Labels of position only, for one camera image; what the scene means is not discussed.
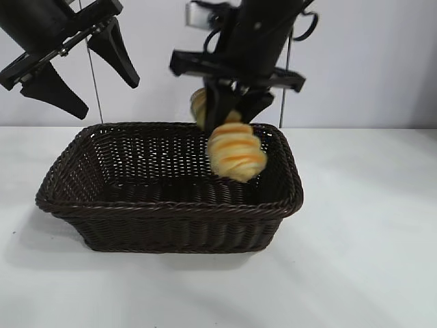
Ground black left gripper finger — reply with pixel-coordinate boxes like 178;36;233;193
20;61;90;120
87;17;141;88

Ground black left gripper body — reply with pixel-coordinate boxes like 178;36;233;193
0;0;124;92

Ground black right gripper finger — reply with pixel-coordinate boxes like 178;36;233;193
201;80;236;133
238;87;275;123

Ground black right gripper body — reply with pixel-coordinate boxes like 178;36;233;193
169;0;307;93

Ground long striped bread loaf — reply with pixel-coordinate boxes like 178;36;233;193
190;87;268;184

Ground dark brown wicker basket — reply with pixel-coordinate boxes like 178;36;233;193
35;121;305;254

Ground thin metal rod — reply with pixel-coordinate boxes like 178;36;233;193
87;42;105;123
279;29;294;128

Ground black braided cable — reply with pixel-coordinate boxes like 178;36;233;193
196;0;242;54

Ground black looped cable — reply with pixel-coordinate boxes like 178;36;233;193
292;0;320;42

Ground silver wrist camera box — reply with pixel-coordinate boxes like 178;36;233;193
186;1;206;28

